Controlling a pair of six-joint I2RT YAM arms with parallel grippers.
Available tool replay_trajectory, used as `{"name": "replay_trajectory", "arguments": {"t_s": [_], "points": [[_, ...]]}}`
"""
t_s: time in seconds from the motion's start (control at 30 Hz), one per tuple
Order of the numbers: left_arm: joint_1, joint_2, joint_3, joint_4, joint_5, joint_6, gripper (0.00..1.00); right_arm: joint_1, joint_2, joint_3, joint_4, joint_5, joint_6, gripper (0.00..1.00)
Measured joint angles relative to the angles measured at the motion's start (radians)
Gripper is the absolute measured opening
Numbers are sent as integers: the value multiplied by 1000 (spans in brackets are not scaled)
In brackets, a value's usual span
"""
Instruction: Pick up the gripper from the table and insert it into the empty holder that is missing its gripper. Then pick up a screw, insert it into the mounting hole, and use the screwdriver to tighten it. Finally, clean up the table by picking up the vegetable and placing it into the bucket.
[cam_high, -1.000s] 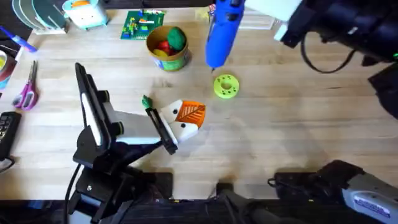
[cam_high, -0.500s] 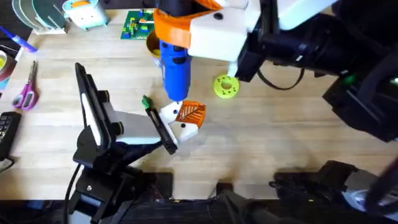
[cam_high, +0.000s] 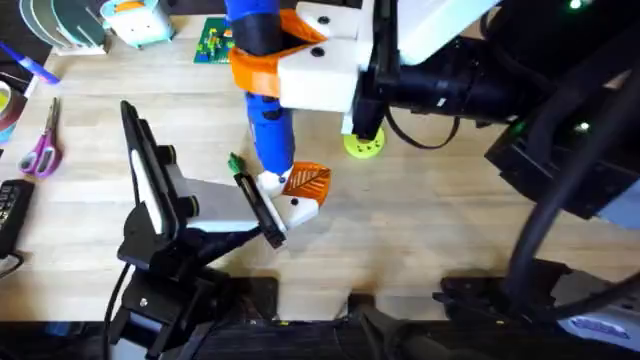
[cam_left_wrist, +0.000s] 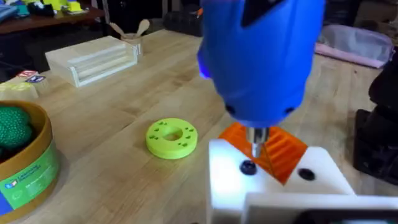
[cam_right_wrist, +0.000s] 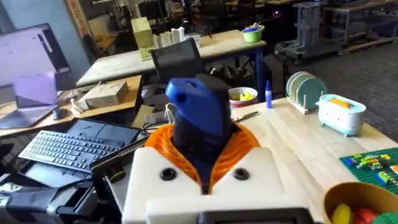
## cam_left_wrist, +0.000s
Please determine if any black bag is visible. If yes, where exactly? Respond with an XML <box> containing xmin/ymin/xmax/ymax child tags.
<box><xmin>162</xmin><ymin>10</ymin><xmax>203</xmax><ymax>38</ymax></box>

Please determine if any wooden cutlery cup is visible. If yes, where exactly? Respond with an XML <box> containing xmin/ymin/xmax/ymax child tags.
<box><xmin>120</xmin><ymin>32</ymin><xmax>144</xmax><ymax>60</ymax></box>

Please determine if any pale yellow block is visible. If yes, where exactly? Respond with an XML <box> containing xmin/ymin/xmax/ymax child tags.
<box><xmin>0</xmin><ymin>82</ymin><xmax>40</xmax><ymax>101</ymax></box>

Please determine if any blue toy block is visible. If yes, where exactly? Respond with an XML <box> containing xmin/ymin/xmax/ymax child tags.
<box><xmin>24</xmin><ymin>75</ymin><xmax>48</xmax><ymax>91</ymax></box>

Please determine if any toy tub with green label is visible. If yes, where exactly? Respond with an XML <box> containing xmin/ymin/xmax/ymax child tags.
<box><xmin>0</xmin><ymin>100</ymin><xmax>60</xmax><ymax>224</ymax></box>

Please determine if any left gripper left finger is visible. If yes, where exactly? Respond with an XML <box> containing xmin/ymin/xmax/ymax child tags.
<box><xmin>207</xmin><ymin>122</ymin><xmax>285</xmax><ymax>224</ymax></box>

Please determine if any blue electric screwdriver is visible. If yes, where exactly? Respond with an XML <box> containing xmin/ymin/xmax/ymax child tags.
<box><xmin>196</xmin><ymin>0</ymin><xmax>326</xmax><ymax>159</ymax></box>

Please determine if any heap of toys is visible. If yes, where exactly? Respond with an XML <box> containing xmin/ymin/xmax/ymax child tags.
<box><xmin>0</xmin><ymin>0</ymin><xmax>90</xmax><ymax>18</ymax></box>

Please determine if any wooden spoon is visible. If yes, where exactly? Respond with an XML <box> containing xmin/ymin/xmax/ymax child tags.
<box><xmin>109</xmin><ymin>22</ymin><xmax>127</xmax><ymax>38</ymax></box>
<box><xmin>134</xmin><ymin>19</ymin><xmax>150</xmax><ymax>38</ymax></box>

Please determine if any red toy block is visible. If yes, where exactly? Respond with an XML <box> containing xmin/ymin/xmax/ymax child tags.
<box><xmin>16</xmin><ymin>70</ymin><xmax>39</xmax><ymax>79</ymax></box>

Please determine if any pink and grey bag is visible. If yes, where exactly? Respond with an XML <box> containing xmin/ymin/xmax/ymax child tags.
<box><xmin>314</xmin><ymin>24</ymin><xmax>396</xmax><ymax>70</ymax></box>

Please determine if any pale wooden box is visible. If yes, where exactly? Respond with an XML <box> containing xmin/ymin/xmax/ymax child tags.
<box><xmin>45</xmin><ymin>35</ymin><xmax>142</xmax><ymax>88</ymax></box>

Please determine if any green disc with holes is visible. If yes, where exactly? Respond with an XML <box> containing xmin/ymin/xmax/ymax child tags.
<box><xmin>145</xmin><ymin>118</ymin><xmax>199</xmax><ymax>161</ymax></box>

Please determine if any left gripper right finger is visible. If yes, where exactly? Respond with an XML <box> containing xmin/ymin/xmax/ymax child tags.
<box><xmin>266</xmin><ymin>126</ymin><xmax>355</xmax><ymax>195</ymax></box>

